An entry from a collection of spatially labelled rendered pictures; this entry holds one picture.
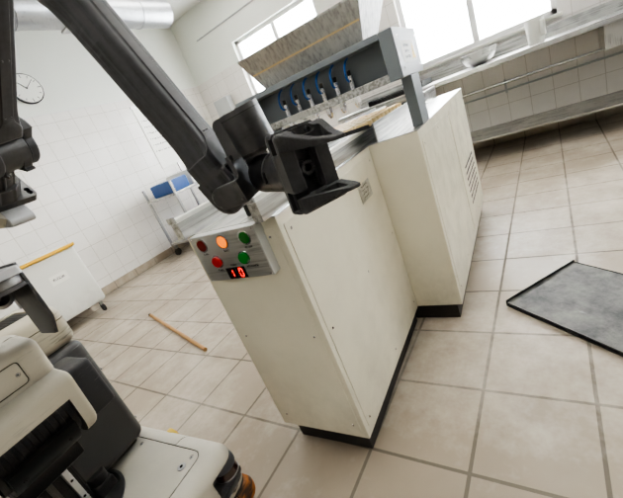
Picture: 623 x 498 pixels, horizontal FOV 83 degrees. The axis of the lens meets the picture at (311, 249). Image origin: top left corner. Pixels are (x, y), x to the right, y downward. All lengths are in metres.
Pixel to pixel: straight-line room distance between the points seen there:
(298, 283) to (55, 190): 4.25
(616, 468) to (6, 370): 1.38
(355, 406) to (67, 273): 3.44
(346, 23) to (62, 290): 3.49
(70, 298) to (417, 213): 3.46
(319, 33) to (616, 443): 1.54
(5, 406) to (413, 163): 1.32
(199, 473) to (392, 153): 1.21
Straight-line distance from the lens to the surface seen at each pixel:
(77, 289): 4.17
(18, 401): 0.94
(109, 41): 0.58
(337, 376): 1.07
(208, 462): 1.18
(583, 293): 1.77
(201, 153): 0.54
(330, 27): 1.49
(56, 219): 4.88
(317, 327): 0.97
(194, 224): 1.06
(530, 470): 1.23
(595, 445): 1.29
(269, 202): 0.85
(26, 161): 0.90
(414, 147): 1.39
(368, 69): 1.48
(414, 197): 1.44
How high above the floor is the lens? 1.01
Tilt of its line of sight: 19 degrees down
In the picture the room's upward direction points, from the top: 22 degrees counter-clockwise
